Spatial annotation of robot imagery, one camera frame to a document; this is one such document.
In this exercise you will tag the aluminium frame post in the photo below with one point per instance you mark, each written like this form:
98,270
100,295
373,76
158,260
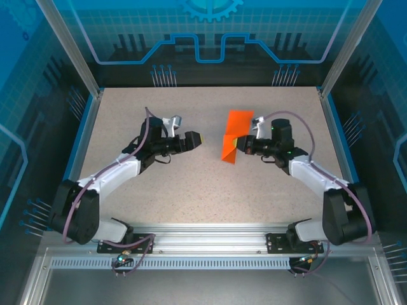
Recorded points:
347,47
72,47

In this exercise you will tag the aluminium cross rail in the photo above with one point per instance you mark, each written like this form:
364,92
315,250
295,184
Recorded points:
206,238

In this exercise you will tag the blue table edge strip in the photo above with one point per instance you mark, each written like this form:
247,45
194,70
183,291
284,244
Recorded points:
349,159
71,159

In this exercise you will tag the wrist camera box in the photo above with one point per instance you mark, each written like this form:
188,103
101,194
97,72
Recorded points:
173,122
260,127

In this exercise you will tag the aluminium side rail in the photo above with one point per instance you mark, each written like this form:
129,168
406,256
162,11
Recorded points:
341,159
80,159

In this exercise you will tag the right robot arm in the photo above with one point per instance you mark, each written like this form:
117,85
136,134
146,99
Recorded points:
311,174

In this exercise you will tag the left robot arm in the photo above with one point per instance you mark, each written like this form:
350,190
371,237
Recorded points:
114,174

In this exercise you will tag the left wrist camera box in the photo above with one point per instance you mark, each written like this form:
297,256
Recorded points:
173,122

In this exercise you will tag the grey metal tray frame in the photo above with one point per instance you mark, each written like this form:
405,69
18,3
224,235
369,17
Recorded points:
206,286

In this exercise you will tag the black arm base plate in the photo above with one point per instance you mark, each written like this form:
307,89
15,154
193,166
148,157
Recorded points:
140,246
276,244

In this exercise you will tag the orange paper sheet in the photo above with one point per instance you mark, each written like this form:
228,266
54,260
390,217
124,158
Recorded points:
240,122

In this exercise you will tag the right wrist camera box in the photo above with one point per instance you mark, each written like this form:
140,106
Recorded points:
260,127

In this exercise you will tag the slotted aluminium strip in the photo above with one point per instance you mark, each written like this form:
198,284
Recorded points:
206,263

